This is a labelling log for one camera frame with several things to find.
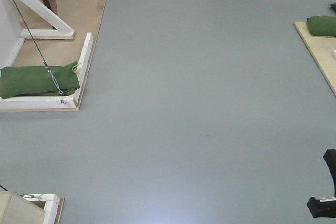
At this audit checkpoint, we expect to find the steel guy wire with turnbuckle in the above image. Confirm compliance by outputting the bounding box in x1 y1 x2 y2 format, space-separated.
0 0 66 104

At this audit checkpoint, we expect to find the plywood platform at right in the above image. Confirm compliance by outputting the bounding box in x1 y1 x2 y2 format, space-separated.
294 22 335 95

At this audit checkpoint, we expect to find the green sandbag near corner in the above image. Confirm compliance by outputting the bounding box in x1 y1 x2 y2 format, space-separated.
1 61 80 99

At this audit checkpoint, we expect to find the green sandbag at right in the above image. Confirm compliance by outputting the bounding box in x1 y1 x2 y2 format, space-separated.
307 16 335 37

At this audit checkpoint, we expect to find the black robot gripper part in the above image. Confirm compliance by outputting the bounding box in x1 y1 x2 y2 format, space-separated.
307 149 335 218

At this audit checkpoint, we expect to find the white base edge rail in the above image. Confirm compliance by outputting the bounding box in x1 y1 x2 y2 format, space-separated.
1 33 95 111

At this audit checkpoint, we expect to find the plywood door base platform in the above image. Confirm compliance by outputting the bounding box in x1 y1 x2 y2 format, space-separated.
0 0 113 112

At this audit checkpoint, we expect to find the white door frame brace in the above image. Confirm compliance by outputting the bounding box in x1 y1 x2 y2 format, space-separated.
19 0 75 39

